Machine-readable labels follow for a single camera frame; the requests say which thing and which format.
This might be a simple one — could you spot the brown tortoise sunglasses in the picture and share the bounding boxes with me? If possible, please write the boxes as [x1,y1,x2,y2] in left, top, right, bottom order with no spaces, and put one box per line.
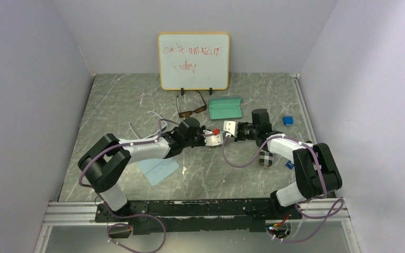
[175,91,208,118]

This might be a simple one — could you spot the blue glasses case green lining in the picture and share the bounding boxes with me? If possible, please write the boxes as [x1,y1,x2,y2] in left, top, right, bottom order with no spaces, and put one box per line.
[209,96,243,120]

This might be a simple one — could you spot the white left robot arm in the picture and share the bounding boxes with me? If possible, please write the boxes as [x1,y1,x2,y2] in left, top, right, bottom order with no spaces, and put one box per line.
[78,117,219,221]

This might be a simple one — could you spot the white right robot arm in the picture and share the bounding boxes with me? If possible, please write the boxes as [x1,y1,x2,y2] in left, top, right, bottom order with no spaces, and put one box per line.
[224,109,343,219]

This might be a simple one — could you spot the plaid glasses case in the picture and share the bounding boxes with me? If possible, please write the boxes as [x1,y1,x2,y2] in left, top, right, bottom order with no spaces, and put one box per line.
[258,150,273,168]

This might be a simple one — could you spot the small blue box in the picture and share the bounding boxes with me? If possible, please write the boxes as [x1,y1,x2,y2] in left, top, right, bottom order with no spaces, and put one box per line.
[282,116,294,126]

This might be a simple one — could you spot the light blue cloth left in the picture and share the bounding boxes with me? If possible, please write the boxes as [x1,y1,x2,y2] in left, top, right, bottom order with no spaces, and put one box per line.
[138,158,179,186]

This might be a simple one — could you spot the small blue card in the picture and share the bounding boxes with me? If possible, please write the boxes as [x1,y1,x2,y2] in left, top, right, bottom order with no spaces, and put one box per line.
[285,160,295,170]

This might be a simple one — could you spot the yellow framed whiteboard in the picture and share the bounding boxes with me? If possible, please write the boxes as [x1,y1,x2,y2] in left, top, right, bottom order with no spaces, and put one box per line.
[157,32,230,91]

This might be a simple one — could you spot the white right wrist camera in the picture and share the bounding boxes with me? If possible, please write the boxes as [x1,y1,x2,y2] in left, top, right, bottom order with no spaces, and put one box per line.
[223,121,239,138]

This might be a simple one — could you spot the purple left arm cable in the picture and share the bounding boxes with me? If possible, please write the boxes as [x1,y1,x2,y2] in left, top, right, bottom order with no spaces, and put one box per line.
[78,119,217,253]

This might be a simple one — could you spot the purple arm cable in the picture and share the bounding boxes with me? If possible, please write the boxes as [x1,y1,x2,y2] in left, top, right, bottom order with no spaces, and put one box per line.
[78,119,217,253]
[221,134,345,244]

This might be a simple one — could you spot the white frame sunglasses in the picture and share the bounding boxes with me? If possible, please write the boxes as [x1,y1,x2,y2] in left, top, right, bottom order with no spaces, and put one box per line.
[128,111,168,139]

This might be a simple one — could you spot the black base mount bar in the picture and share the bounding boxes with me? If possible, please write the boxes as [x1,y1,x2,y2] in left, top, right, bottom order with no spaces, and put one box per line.
[94,197,302,235]

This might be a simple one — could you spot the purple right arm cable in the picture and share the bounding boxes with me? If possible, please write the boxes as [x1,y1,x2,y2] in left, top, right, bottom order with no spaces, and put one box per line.
[221,134,345,244]

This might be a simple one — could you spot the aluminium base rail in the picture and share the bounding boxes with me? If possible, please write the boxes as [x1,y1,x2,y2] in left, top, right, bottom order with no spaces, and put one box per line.
[36,73,357,252]

